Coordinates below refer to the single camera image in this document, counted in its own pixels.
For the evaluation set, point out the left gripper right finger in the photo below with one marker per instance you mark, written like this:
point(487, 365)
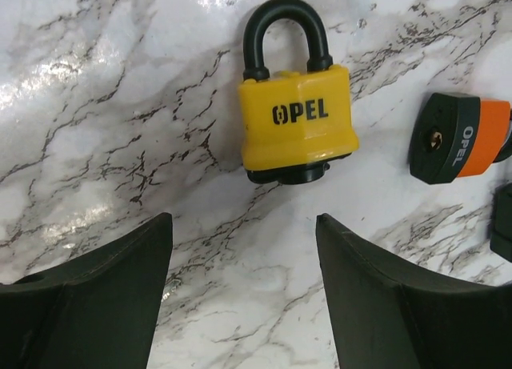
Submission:
point(387, 312)

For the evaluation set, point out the black padlock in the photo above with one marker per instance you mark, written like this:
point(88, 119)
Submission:
point(501, 228)

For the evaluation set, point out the orange padlock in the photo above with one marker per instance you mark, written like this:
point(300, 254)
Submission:
point(459, 135)

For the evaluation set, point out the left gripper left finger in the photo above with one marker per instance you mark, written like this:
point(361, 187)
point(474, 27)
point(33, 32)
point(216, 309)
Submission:
point(98, 310)

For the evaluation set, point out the yellow padlock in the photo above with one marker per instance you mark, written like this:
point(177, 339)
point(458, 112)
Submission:
point(295, 124)

